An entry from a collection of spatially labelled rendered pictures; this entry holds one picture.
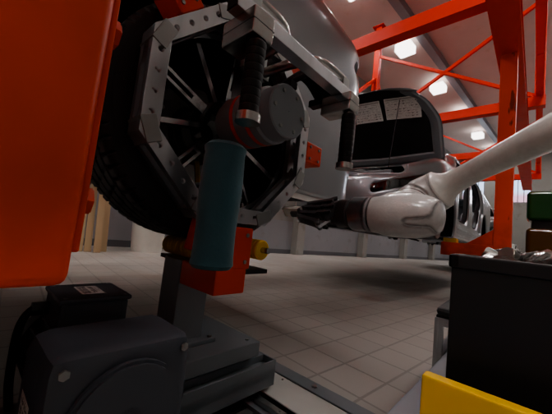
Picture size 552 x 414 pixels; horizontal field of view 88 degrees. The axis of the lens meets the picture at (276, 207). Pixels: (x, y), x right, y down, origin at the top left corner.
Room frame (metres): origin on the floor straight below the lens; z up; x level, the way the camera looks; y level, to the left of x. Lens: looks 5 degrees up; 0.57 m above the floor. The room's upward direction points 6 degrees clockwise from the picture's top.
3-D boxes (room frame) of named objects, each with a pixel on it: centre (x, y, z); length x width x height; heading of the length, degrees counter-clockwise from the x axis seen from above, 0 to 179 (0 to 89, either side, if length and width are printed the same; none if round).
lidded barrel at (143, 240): (4.97, 2.13, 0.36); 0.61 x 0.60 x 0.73; 42
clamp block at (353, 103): (0.75, -0.14, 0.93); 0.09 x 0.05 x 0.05; 47
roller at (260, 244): (0.92, 0.12, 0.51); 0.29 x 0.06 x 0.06; 47
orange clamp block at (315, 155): (1.00, -0.09, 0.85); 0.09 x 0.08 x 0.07; 137
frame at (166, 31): (0.77, 0.12, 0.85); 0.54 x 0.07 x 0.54; 137
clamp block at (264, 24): (0.50, 0.09, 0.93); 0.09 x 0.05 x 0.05; 47
